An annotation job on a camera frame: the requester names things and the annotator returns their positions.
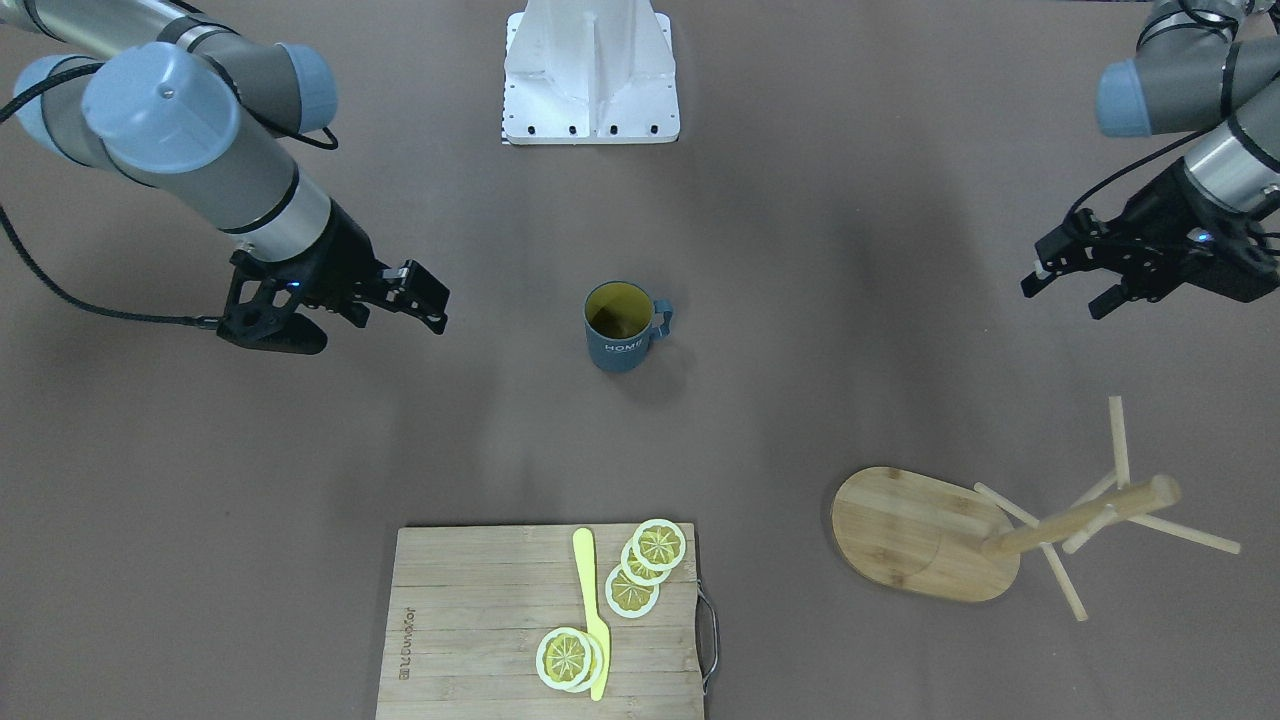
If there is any yellow plastic knife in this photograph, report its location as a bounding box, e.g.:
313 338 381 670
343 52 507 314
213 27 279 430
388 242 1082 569
571 527 612 702

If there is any bamboo cutting board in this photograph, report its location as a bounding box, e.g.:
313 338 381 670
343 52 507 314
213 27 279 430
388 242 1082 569
375 521 718 719

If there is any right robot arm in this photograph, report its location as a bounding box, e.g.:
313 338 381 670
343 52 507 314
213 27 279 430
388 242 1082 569
3 1 451 354

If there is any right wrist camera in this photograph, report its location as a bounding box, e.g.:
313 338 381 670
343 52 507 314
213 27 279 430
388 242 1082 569
215 249 328 355

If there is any wooden mug rack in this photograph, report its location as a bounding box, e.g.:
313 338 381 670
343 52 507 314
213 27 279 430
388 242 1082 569
829 395 1242 623

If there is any blue mug yellow inside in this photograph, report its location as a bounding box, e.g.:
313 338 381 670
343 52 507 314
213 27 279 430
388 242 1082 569
582 281 675 373

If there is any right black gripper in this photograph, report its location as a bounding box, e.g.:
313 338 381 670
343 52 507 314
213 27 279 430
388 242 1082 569
298 201 451 334

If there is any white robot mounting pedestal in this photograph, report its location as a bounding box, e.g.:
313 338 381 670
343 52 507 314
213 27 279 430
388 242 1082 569
500 1 681 146

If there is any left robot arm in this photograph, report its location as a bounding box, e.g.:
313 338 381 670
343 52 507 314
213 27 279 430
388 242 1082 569
1020 1 1279 319

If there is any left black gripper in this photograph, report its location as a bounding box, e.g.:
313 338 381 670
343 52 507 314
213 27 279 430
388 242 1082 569
1021 161 1277 320

